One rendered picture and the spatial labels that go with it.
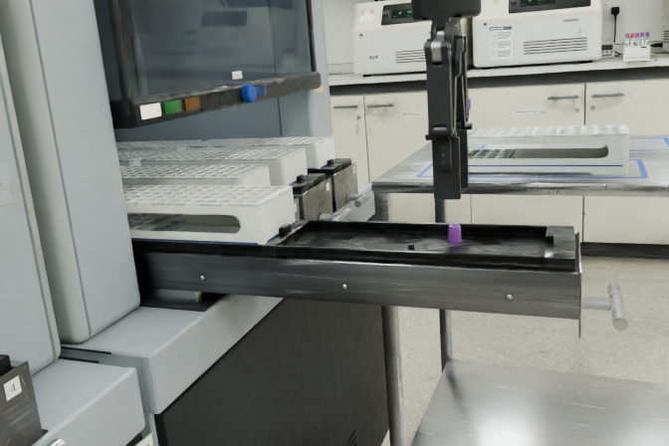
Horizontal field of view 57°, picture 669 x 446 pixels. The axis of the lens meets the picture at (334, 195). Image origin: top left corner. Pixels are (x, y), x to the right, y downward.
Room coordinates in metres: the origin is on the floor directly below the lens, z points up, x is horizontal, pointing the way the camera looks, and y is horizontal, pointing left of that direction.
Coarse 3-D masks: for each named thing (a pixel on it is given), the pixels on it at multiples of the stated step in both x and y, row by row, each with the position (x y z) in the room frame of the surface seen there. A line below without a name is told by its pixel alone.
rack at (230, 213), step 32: (128, 192) 0.84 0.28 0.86; (160, 192) 0.82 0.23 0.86; (192, 192) 0.80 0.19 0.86; (224, 192) 0.79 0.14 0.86; (256, 192) 0.77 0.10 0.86; (288, 192) 0.78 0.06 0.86; (128, 224) 0.80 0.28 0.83; (160, 224) 0.81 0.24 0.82; (192, 224) 0.85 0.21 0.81; (224, 224) 0.83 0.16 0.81; (256, 224) 0.70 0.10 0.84
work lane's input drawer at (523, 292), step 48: (144, 240) 0.76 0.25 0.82; (288, 240) 0.73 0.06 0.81; (336, 240) 0.74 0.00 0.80; (384, 240) 0.72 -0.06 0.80; (432, 240) 0.71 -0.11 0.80; (480, 240) 0.69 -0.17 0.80; (528, 240) 0.68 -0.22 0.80; (576, 240) 0.67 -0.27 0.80; (192, 288) 0.72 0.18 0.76; (240, 288) 0.70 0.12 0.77; (288, 288) 0.67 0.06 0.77; (336, 288) 0.65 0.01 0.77; (384, 288) 0.63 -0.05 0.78; (432, 288) 0.61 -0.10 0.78; (480, 288) 0.59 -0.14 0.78; (528, 288) 0.58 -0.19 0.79; (576, 288) 0.56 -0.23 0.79
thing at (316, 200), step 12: (300, 180) 1.06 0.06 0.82; (312, 180) 1.06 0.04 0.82; (324, 180) 1.11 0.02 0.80; (300, 192) 1.01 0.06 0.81; (312, 192) 1.04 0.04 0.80; (324, 192) 1.09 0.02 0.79; (300, 204) 1.00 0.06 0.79; (312, 204) 1.03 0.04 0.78; (324, 204) 1.08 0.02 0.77; (300, 216) 1.00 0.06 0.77; (312, 216) 1.03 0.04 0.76; (324, 216) 1.05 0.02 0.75; (336, 216) 1.04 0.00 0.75
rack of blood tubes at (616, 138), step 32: (480, 128) 1.07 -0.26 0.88; (512, 128) 1.04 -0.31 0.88; (544, 128) 1.02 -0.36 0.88; (576, 128) 1.00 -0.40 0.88; (608, 128) 0.96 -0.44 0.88; (480, 160) 0.98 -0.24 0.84; (512, 160) 0.97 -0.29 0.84; (544, 160) 0.95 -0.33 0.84; (576, 160) 0.93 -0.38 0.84; (608, 160) 0.91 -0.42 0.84
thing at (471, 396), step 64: (384, 192) 0.99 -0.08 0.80; (512, 192) 0.91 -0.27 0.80; (576, 192) 0.87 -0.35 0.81; (640, 192) 0.84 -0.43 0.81; (384, 320) 0.99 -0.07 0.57; (448, 320) 1.37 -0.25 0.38; (448, 384) 1.26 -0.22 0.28; (512, 384) 1.24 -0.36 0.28; (576, 384) 1.22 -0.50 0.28; (640, 384) 1.20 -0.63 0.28
